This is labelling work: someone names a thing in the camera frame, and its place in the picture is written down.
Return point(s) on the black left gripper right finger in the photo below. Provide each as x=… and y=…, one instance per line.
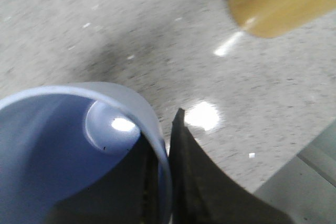
x=203, y=193

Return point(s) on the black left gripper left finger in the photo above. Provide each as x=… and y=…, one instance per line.
x=129, y=193

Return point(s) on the blue plastic cup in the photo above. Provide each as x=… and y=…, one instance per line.
x=58, y=140

